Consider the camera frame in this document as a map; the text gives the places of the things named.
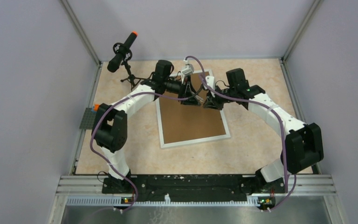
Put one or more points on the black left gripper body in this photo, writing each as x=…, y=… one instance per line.
x=184, y=87

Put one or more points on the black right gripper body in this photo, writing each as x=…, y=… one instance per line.
x=222, y=100

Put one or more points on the brown frame backing board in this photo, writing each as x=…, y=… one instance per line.
x=194, y=120

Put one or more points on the white picture frame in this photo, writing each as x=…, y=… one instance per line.
x=225, y=126

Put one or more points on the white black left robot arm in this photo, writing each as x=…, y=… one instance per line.
x=110, y=127

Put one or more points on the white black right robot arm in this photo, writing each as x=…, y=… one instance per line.
x=302, y=144

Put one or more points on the black microphone tripod stand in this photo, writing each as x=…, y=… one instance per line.
x=132, y=79

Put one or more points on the black microphone orange tip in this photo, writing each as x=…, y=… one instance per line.
x=122, y=52

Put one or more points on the grey lego baseplate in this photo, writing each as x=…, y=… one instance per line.
x=88, y=119

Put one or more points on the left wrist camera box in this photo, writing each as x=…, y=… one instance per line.
x=186, y=70

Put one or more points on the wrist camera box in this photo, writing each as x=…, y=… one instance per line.
x=186, y=70
x=209, y=82

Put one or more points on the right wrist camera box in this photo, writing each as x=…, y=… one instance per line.
x=209, y=82

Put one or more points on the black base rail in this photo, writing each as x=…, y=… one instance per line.
x=191, y=188

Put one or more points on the aluminium front rail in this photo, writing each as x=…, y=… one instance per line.
x=308, y=199

